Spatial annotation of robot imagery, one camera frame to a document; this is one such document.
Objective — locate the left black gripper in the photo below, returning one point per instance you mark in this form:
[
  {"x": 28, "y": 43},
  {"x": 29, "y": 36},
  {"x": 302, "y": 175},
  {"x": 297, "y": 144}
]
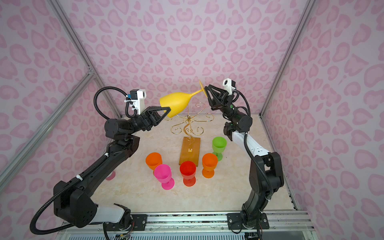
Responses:
[{"x": 147, "y": 120}]

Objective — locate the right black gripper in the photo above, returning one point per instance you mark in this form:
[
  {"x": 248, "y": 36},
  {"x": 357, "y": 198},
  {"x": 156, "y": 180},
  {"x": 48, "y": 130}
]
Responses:
[{"x": 226, "y": 107}]

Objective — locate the yellow wine glass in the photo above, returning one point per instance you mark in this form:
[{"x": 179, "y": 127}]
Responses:
[{"x": 177, "y": 102}]

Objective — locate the orange wine glass front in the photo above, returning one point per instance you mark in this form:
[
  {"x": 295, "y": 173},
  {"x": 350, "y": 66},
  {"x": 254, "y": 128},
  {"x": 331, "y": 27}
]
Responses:
[{"x": 153, "y": 160}]

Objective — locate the orange wine glass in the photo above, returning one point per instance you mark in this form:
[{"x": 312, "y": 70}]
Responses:
[
  {"x": 209, "y": 162},
  {"x": 153, "y": 160}
]

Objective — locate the green wine glass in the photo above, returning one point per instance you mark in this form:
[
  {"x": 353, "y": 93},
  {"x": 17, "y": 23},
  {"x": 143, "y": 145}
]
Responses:
[{"x": 219, "y": 145}]

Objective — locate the pink wine glass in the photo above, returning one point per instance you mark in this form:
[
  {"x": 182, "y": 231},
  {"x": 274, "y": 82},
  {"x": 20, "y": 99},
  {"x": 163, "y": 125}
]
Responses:
[{"x": 163, "y": 174}]

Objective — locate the red wine glass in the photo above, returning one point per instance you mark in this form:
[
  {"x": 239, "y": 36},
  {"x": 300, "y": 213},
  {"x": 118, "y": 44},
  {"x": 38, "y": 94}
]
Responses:
[{"x": 188, "y": 172}]

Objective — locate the orange wine glass back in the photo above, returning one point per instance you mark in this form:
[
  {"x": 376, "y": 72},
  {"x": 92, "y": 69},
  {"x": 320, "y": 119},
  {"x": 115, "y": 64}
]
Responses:
[{"x": 209, "y": 162}]

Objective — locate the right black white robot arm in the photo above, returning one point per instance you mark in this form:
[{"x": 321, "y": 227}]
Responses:
[{"x": 266, "y": 172}]

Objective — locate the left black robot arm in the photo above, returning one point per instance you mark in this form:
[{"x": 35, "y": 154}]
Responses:
[{"x": 74, "y": 204}]

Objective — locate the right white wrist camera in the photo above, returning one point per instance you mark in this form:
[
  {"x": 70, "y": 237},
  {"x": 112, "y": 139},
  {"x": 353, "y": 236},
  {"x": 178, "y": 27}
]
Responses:
[{"x": 229, "y": 85}]

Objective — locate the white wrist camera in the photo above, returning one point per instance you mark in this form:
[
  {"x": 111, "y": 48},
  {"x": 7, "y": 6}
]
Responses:
[
  {"x": 136, "y": 100},
  {"x": 229, "y": 85}
]

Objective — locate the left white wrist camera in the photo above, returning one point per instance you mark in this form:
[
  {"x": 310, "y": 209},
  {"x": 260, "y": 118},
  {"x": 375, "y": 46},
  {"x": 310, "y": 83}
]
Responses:
[{"x": 136, "y": 100}]

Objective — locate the gold wire glass rack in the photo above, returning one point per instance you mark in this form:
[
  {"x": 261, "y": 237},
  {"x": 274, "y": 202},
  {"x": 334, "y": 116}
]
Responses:
[{"x": 190, "y": 150}]

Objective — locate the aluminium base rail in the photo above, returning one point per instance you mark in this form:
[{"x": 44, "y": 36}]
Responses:
[{"x": 276, "y": 225}]

